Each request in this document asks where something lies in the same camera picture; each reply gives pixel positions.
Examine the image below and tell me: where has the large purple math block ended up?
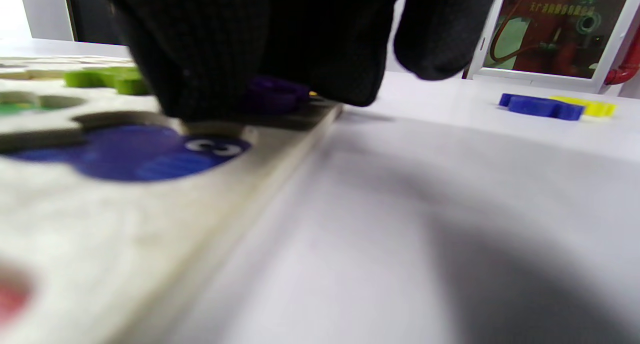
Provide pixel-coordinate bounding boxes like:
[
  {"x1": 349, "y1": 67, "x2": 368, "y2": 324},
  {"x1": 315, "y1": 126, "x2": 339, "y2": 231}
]
[{"x1": 247, "y1": 75, "x2": 314, "y2": 113}]

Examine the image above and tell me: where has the glass door fire hose cabinet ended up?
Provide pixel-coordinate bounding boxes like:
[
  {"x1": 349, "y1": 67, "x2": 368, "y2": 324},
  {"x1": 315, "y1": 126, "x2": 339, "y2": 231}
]
[{"x1": 462, "y1": 0, "x2": 640, "y2": 94}]

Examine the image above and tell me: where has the person's right hand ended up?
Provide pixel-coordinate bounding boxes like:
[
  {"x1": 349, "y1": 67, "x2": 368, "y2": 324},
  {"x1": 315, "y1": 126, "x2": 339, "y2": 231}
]
[{"x1": 95, "y1": 0, "x2": 501, "y2": 122}]

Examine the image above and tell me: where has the small blue math block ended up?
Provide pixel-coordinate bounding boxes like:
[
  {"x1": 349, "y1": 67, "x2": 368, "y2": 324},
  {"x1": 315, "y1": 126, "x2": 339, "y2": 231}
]
[{"x1": 499, "y1": 93, "x2": 586, "y2": 121}]

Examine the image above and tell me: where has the yellow chunky math block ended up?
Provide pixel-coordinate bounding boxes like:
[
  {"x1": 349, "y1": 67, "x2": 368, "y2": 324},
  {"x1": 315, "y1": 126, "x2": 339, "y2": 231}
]
[{"x1": 550, "y1": 95, "x2": 617, "y2": 118}]

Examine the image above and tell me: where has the red pipe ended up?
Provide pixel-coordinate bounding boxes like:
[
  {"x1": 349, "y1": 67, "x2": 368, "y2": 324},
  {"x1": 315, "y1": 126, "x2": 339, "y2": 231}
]
[{"x1": 604, "y1": 26, "x2": 640, "y2": 86}]

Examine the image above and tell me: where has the lime green math block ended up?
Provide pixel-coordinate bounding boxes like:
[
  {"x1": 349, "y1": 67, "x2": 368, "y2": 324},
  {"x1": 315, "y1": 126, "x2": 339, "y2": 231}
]
[{"x1": 64, "y1": 66, "x2": 152, "y2": 96}]

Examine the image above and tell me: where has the wooden math block puzzle board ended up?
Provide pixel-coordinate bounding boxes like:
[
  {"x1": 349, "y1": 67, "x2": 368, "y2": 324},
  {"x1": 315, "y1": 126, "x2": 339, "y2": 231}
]
[{"x1": 0, "y1": 56, "x2": 346, "y2": 344}]

